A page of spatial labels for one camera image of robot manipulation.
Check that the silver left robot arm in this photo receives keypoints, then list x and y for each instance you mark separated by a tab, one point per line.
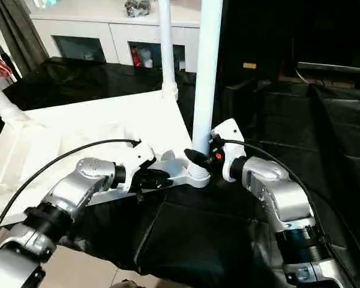
72	192

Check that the small yellow label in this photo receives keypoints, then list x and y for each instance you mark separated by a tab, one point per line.
249	65

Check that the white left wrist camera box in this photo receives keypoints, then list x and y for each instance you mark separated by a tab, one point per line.
138	159

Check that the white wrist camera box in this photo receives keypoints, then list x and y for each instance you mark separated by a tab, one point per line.
138	159
229	141

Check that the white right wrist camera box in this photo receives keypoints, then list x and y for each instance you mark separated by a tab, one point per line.
229	141

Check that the black plastic mat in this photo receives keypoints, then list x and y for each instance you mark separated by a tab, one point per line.
228	240

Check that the black horizontal rail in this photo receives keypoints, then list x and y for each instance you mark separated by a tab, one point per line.
336	67

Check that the pale blue plastic sheet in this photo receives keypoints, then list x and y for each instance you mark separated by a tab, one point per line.
45	3

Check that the white cabinet with glass doors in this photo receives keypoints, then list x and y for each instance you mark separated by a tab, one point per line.
108	27

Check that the white plastic table top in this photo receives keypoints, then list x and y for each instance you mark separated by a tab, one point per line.
78	138

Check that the dark object on cabinet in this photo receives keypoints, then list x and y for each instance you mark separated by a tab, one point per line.
138	7

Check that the grey curtain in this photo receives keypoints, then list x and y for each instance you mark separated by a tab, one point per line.
18	30

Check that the red bottle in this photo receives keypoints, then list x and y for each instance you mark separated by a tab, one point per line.
135	57

